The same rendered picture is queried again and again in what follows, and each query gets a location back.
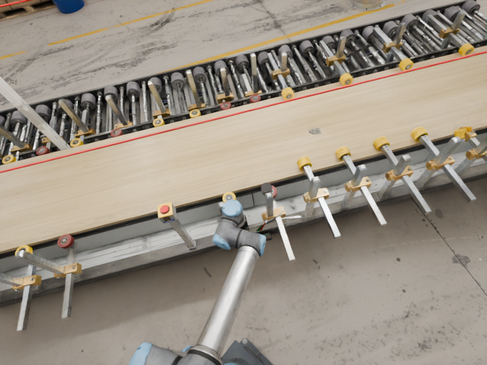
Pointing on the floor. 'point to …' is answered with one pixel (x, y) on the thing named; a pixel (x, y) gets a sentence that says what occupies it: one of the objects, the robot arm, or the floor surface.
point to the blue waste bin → (69, 6)
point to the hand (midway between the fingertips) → (238, 235)
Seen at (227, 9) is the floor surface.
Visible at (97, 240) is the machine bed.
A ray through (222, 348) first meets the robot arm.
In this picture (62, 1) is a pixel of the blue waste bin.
